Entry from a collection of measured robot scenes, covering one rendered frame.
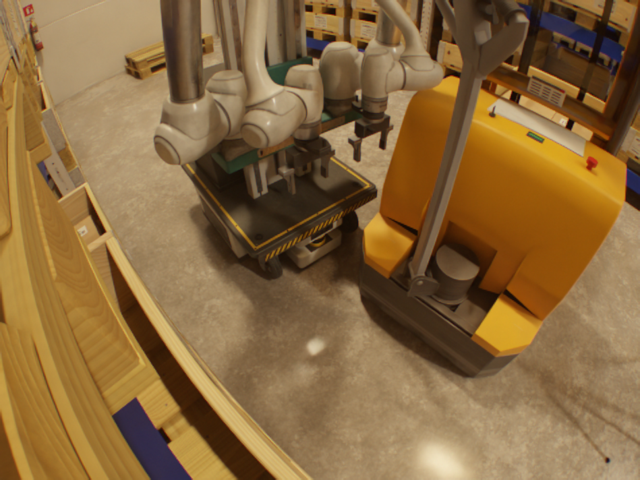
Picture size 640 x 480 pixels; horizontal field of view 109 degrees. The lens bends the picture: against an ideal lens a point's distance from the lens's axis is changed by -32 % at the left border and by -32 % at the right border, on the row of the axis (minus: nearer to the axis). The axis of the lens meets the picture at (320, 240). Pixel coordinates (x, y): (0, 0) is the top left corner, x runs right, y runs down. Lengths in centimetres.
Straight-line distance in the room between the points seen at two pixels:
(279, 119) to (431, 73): 58
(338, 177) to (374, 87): 71
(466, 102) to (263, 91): 46
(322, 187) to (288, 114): 87
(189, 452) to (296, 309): 107
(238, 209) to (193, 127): 70
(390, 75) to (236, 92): 48
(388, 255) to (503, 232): 46
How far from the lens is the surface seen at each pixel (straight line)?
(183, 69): 91
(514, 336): 129
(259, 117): 76
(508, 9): 58
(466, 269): 124
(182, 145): 96
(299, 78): 88
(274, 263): 154
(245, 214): 153
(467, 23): 74
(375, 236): 137
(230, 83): 109
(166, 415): 67
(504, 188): 113
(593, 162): 115
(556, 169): 111
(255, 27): 84
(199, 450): 63
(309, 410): 139
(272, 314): 156
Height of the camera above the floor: 135
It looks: 48 degrees down
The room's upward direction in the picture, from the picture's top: 1 degrees counter-clockwise
